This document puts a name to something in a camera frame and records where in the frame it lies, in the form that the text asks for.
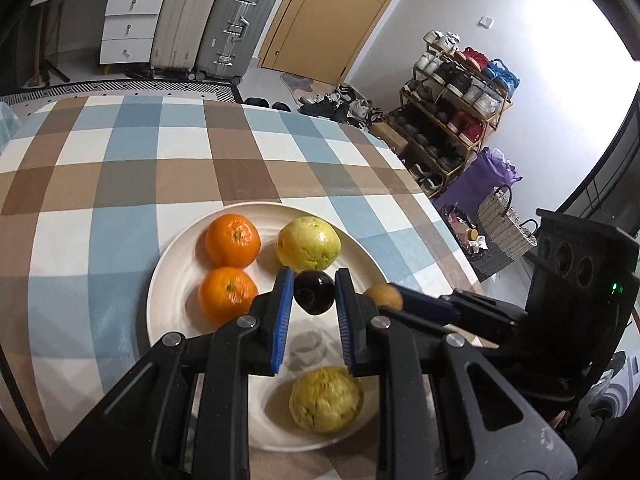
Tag silver suitcase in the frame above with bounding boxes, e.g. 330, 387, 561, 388
195, 0, 281, 83

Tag purple bag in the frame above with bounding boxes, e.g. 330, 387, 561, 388
432, 147, 523, 211

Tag dark purple plum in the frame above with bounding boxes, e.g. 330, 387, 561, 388
294, 270, 335, 317

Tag white desk with drawers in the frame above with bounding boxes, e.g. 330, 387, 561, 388
30, 0, 171, 66

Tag cream round plate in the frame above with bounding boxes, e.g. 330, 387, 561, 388
146, 202, 396, 453

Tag wooden shoe rack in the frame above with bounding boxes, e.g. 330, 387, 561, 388
398, 30, 516, 196

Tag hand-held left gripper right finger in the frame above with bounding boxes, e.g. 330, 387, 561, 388
334, 267, 578, 480

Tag scattered shoes pile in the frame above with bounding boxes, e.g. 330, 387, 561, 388
297, 85, 391, 128

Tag blue brown checked tablecloth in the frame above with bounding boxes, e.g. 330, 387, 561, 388
0, 94, 486, 461

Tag tan wooden door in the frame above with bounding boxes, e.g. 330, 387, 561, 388
257, 0, 418, 73

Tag small brown round fruit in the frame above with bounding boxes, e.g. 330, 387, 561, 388
362, 283, 404, 311

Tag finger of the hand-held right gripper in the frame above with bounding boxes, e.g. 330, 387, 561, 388
407, 312, 521, 345
395, 285, 526, 323

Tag woven basket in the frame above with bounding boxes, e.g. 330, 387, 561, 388
477, 185, 540, 261

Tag beige suitcase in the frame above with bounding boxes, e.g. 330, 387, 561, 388
150, 0, 227, 73

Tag smooth yellow-green guava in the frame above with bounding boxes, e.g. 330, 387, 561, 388
276, 216, 342, 271

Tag rows of stored shoes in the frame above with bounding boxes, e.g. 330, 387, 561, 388
400, 30, 521, 193

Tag grey floor mat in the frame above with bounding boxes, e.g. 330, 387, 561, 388
280, 72, 326, 96

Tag orange mandarin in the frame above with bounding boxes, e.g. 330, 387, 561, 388
198, 267, 259, 326
205, 214, 262, 269

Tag pale blue checked cloth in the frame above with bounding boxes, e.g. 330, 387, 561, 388
0, 101, 23, 153

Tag brown cardboard box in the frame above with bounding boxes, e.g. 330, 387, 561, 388
369, 121, 410, 153

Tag bumpy yellow-green guava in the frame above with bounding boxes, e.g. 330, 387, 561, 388
289, 366, 365, 433

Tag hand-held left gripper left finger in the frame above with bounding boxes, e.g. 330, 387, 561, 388
50, 266, 296, 480

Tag black white patterned rug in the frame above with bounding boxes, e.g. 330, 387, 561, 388
0, 77, 246, 106

